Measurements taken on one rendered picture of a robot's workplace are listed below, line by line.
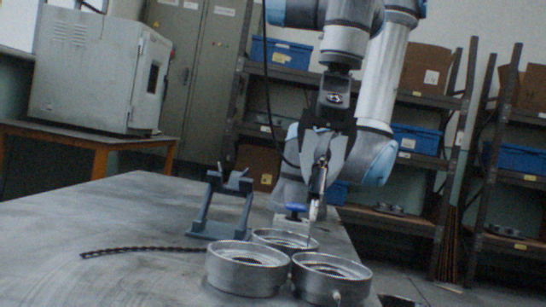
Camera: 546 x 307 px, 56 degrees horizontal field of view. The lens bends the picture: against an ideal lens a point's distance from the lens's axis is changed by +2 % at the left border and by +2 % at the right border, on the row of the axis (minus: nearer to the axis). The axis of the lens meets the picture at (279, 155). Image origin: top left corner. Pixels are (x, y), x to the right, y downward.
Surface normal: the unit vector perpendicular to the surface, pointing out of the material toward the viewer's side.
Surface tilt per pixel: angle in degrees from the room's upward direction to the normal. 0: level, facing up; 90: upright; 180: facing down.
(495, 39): 90
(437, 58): 92
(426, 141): 90
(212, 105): 90
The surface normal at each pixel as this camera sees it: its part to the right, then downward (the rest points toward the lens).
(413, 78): -0.14, 0.07
